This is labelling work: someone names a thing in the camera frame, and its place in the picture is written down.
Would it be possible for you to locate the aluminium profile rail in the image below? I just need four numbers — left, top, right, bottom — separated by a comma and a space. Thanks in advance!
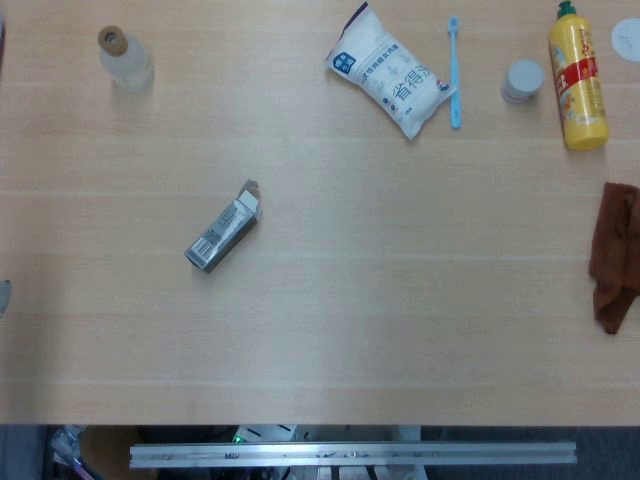
129, 440, 577, 469

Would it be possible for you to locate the yellow dish soap bottle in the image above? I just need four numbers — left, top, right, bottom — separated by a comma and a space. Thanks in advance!
548, 0, 611, 152

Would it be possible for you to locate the white powder bag blue print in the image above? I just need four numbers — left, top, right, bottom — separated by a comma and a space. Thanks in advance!
325, 1, 457, 141

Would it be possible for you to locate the clear bottle with cork cap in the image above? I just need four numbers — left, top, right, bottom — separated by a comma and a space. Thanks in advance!
97, 25, 155, 93

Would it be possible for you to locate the light blue toothbrush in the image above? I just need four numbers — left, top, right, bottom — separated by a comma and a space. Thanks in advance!
447, 15, 463, 130

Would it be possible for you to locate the clear plastic bag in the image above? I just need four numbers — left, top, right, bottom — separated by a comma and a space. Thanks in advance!
48, 425, 84, 469

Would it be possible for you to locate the brown cloth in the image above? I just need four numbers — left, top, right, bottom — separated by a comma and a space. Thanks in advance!
587, 181, 640, 335

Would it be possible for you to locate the small grey cardboard box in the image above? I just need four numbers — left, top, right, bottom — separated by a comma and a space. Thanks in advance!
183, 179, 264, 275

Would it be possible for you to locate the white round cable grommet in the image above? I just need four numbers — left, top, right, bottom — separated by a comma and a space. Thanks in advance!
610, 17, 640, 63

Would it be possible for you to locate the small white jar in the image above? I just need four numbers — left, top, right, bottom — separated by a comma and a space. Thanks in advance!
500, 59, 546, 106

